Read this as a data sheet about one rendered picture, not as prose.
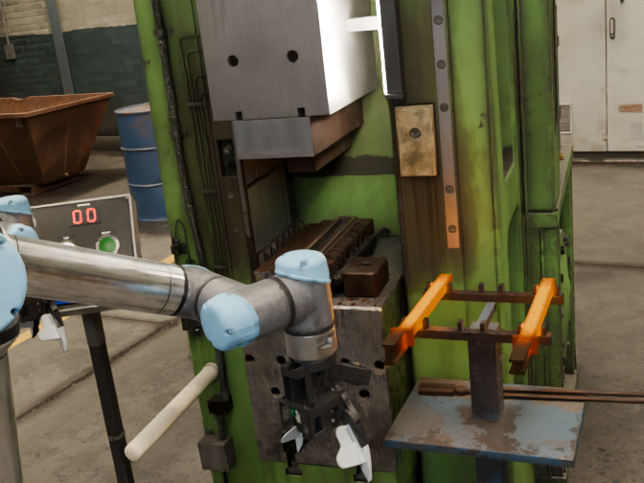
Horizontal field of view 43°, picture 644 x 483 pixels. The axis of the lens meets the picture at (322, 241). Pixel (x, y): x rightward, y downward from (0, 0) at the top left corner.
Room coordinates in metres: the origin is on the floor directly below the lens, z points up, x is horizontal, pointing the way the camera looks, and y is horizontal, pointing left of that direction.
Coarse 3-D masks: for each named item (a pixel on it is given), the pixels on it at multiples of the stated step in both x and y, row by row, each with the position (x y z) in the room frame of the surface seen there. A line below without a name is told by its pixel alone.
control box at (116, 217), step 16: (32, 208) 2.05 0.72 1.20; (48, 208) 2.05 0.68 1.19; (64, 208) 2.05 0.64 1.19; (80, 208) 2.04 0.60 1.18; (96, 208) 2.04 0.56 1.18; (112, 208) 2.05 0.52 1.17; (128, 208) 2.05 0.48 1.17; (48, 224) 2.02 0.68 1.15; (64, 224) 2.02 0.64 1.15; (80, 224) 2.02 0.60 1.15; (96, 224) 2.02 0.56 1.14; (112, 224) 2.02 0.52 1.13; (128, 224) 2.02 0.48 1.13; (48, 240) 2.00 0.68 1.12; (64, 240) 2.00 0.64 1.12; (80, 240) 2.00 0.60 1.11; (96, 240) 2.00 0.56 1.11; (128, 240) 2.00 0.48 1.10; (80, 304) 1.92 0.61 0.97
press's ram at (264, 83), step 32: (224, 0) 1.97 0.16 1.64; (256, 0) 1.95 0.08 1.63; (288, 0) 1.92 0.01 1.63; (320, 0) 1.91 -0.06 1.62; (352, 0) 2.13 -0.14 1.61; (224, 32) 1.98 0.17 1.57; (256, 32) 1.95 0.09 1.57; (288, 32) 1.92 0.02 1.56; (320, 32) 1.90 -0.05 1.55; (352, 32) 2.11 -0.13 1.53; (224, 64) 1.98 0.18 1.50; (256, 64) 1.95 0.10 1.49; (288, 64) 1.92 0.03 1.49; (320, 64) 1.90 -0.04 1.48; (352, 64) 2.09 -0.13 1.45; (224, 96) 1.99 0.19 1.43; (256, 96) 1.96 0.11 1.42; (288, 96) 1.93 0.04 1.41; (320, 96) 1.90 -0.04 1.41; (352, 96) 2.06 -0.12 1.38
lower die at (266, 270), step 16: (320, 224) 2.31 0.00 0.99; (352, 224) 2.26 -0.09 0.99; (368, 224) 2.26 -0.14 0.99; (304, 240) 2.18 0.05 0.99; (336, 240) 2.13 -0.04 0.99; (352, 240) 2.12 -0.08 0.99; (272, 256) 2.09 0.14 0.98; (336, 256) 1.99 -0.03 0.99; (256, 272) 1.98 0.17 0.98; (272, 272) 1.96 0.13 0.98; (336, 288) 1.96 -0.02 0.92
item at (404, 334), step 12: (444, 276) 1.82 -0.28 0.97; (432, 288) 1.75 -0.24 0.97; (444, 288) 1.76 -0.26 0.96; (420, 300) 1.69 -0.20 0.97; (432, 300) 1.68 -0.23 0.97; (420, 312) 1.62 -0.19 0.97; (408, 324) 1.56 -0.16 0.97; (420, 324) 1.59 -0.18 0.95; (396, 336) 1.49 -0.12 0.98; (408, 336) 1.52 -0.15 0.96; (396, 348) 1.48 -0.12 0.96; (396, 360) 1.46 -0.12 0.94
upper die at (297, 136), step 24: (240, 120) 1.98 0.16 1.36; (264, 120) 1.95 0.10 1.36; (288, 120) 1.93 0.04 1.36; (312, 120) 1.93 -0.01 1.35; (336, 120) 2.09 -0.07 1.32; (360, 120) 2.28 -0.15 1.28; (240, 144) 1.98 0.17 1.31; (264, 144) 1.96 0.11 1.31; (288, 144) 1.93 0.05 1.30; (312, 144) 1.91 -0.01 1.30
